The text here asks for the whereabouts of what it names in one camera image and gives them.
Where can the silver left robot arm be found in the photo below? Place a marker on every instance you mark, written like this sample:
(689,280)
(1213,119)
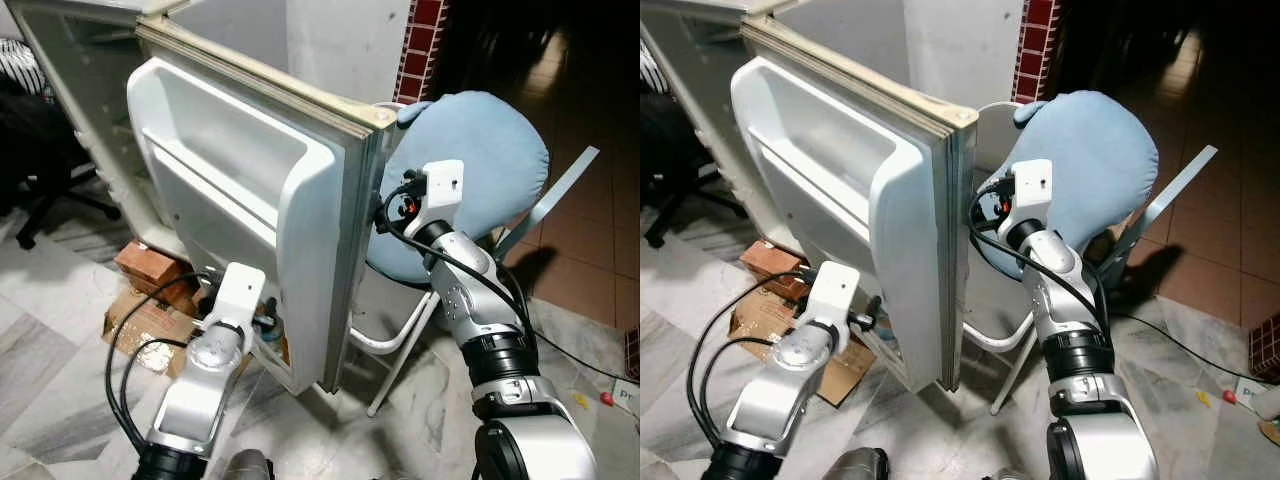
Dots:
(200,390)
(790,385)

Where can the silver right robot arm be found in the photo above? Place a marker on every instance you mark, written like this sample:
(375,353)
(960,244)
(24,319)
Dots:
(1065,290)
(470,290)

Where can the white fridge door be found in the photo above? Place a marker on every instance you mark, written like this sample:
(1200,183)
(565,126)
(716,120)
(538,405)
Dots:
(830,150)
(230,150)

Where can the blue padded folding chair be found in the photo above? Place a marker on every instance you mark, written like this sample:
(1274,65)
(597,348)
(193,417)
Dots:
(1090,150)
(470,150)

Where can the flat brown cardboard sheet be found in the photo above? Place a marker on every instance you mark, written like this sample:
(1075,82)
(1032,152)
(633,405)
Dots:
(760,320)
(140,325)

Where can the red brick stack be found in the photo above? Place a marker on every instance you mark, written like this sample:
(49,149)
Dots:
(765,262)
(145,265)

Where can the grey robot leg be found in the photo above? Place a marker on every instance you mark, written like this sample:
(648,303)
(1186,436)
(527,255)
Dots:
(248,468)
(858,466)

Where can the red tiled pillar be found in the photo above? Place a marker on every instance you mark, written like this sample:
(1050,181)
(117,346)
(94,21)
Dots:
(1040,40)
(425,40)

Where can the red plastic crate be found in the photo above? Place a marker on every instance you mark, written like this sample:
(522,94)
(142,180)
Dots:
(1265,350)
(633,355)

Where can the white printed paper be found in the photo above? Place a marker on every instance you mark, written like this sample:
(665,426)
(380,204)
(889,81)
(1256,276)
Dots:
(1255,392)
(627,395)

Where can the black office chair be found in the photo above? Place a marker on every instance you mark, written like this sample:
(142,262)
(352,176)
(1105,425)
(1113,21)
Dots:
(40,140)
(670,150)

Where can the black white striped cloth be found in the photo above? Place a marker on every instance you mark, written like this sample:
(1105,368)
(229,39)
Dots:
(20,65)
(650,70)

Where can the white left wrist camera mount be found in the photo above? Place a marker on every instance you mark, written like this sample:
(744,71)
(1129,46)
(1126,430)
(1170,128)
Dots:
(835,290)
(238,290)

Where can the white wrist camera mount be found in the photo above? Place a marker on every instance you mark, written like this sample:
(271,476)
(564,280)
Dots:
(445,185)
(1033,185)
(835,290)
(238,290)

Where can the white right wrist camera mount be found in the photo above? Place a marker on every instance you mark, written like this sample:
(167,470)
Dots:
(445,185)
(1033,185)

